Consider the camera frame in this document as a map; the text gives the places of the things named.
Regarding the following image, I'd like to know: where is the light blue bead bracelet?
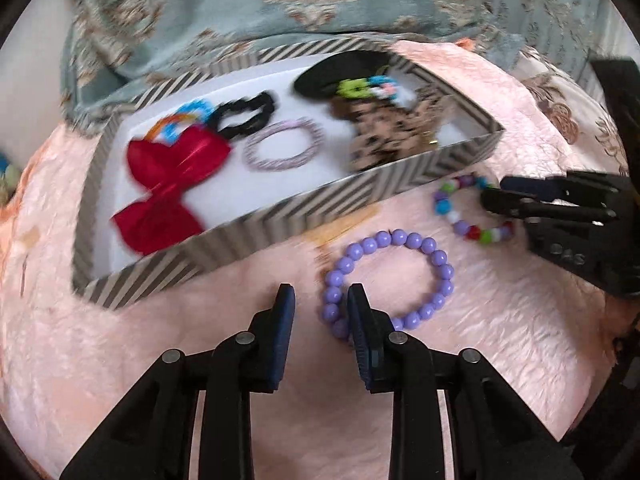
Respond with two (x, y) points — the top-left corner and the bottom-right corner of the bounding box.
(367, 75), (401, 101)

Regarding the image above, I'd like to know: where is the purple bead bracelet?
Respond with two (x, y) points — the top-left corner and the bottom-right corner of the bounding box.
(321, 229), (456, 343)

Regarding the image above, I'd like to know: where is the purple braided bracelet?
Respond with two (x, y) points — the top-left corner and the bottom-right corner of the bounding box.
(242, 116), (323, 171)

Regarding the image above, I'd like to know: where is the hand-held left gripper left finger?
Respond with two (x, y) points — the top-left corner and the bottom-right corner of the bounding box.
(60, 284), (297, 480)

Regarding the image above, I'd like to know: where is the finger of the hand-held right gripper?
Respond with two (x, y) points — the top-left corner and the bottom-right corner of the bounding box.
(500, 171), (630, 202)
(480, 188), (619, 224)

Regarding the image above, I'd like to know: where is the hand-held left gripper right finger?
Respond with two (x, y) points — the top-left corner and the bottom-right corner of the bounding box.
(346, 283), (583, 480)

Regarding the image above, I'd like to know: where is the striped cardboard box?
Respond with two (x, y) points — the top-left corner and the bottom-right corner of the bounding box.
(71, 35), (506, 310)

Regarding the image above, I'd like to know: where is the brown scrunchie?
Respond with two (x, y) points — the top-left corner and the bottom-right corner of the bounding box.
(327, 95), (381, 121)

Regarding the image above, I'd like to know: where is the leopard print bow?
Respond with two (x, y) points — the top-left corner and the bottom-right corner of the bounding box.
(345, 87), (451, 173)

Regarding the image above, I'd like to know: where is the rainbow bead bracelet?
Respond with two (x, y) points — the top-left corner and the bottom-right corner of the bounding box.
(147, 114), (188, 143)

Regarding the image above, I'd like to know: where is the pink quilted blanket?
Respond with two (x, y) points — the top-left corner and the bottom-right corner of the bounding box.
(0, 40), (640, 480)

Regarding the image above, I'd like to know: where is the multicolour bead bracelet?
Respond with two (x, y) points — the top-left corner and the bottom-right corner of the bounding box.
(432, 174), (516, 246)

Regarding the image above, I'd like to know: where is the cream floral cloth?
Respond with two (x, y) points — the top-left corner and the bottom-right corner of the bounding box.
(510, 45), (631, 181)

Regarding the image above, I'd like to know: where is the red fabric bow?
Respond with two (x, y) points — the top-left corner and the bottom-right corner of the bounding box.
(111, 124), (232, 256)

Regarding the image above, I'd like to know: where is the teal damask cushion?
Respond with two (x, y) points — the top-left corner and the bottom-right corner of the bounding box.
(60, 0), (616, 126)

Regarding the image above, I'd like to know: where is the black scrunchie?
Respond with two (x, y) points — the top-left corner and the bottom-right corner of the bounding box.
(207, 91), (278, 140)

